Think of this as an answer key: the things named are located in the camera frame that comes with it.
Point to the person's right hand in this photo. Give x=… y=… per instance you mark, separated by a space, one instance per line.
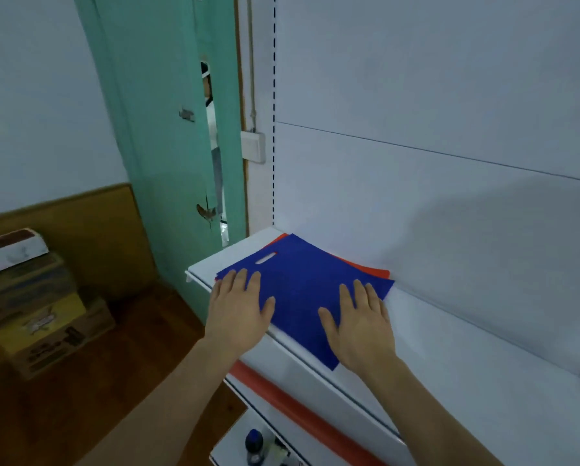
x=363 y=334

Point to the person's left hand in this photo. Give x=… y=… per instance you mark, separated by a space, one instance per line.
x=236 y=320

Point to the person's right thumb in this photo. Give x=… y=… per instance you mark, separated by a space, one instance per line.
x=328 y=324

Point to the person's left little finger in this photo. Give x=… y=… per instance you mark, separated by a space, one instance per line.
x=216 y=293

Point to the person's left thumb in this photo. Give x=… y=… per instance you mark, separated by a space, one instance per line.
x=268 y=310

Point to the person's right little finger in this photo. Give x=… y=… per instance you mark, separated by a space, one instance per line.
x=384 y=313

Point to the person's left middle finger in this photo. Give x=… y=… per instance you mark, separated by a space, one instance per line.
x=240 y=285

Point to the person's right middle finger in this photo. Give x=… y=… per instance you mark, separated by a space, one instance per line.
x=360 y=296

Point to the blue non-woven bag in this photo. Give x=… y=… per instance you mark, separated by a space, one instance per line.
x=299 y=286

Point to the person's left forearm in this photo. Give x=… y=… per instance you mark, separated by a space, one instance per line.
x=173 y=407

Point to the person's right forearm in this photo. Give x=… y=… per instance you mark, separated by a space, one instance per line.
x=426 y=417

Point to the red non-woven bag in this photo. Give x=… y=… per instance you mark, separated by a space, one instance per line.
x=367 y=271

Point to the white metal shelf unit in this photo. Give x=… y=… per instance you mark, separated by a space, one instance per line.
x=440 y=189

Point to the dark bottle with blue cap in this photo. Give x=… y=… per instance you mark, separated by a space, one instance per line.
x=254 y=446

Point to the printed brown cardboard box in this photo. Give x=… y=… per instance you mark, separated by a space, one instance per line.
x=66 y=342

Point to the green wooden door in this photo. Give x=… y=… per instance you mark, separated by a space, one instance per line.
x=163 y=140

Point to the yellow printed box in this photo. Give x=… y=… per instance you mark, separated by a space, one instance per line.
x=42 y=322

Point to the metal door latch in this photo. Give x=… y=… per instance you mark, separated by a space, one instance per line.
x=187 y=114

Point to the white flat box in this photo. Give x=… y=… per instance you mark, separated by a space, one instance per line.
x=8 y=249

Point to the white wall switch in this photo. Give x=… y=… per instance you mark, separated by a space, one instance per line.
x=253 y=147

